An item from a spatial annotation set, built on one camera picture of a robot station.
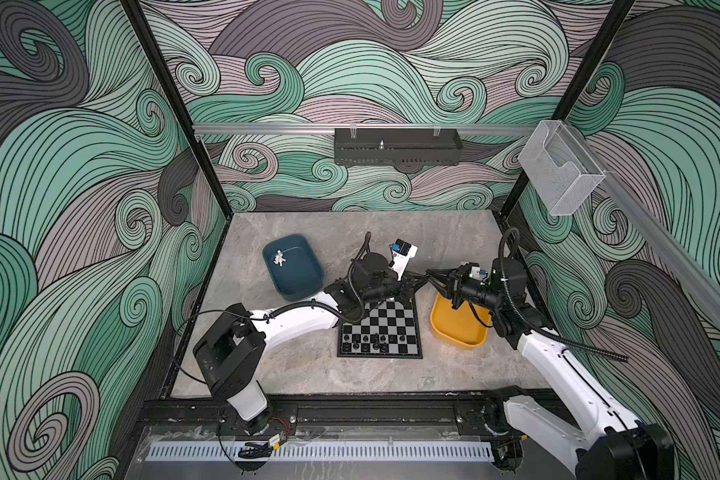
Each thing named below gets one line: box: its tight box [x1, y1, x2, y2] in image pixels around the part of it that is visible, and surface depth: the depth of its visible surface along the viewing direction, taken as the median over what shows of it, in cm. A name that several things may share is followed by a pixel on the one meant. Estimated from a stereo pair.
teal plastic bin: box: [262, 234, 325, 301], surface depth 106 cm
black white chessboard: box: [337, 297, 423, 359], surface depth 87 cm
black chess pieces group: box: [342, 333, 406, 353], surface depth 86 cm
